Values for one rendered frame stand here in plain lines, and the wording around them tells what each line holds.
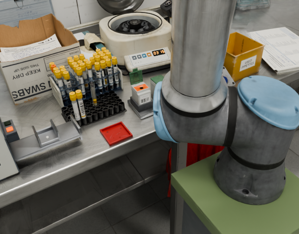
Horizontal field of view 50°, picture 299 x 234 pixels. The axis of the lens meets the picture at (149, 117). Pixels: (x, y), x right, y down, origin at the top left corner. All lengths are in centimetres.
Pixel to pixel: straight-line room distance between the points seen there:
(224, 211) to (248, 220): 5
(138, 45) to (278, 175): 66
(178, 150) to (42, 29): 67
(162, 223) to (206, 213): 107
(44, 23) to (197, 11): 93
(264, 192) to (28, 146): 56
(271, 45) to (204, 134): 80
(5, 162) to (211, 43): 55
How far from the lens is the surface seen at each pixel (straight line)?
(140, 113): 92
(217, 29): 44
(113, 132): 88
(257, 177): 66
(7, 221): 156
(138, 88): 91
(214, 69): 50
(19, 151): 84
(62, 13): 137
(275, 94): 60
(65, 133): 85
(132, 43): 111
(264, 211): 70
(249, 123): 58
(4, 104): 110
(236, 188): 68
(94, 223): 176
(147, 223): 173
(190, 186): 71
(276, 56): 126
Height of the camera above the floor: 146
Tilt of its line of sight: 39 degrees down
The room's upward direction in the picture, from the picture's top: 2 degrees counter-clockwise
